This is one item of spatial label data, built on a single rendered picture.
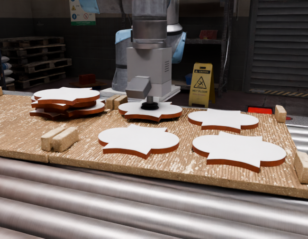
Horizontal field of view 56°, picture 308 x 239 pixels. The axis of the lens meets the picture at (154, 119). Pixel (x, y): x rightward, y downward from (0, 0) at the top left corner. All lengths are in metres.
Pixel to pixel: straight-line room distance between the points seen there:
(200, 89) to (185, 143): 3.66
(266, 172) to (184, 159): 0.13
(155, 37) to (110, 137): 0.23
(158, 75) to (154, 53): 0.05
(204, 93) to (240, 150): 3.68
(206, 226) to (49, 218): 0.19
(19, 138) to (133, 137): 0.22
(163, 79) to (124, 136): 0.17
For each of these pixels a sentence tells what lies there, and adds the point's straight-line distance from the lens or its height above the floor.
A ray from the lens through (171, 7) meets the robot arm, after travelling 1.07.
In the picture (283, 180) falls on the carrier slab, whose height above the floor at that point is 0.94.
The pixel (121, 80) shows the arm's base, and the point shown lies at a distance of 1.12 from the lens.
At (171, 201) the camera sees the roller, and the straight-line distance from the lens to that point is 0.42.
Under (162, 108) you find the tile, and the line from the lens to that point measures 0.69.
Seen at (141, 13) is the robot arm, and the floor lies 1.17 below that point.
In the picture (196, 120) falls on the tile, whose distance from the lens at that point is 0.64.
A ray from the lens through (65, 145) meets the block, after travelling 0.53.
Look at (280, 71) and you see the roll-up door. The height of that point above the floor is 0.40.
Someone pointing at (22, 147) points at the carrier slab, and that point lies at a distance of 0.58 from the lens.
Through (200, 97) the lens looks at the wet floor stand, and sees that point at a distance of 4.19.
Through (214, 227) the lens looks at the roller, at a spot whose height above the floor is 0.92.
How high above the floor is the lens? 1.15
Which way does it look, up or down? 18 degrees down
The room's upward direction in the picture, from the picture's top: straight up
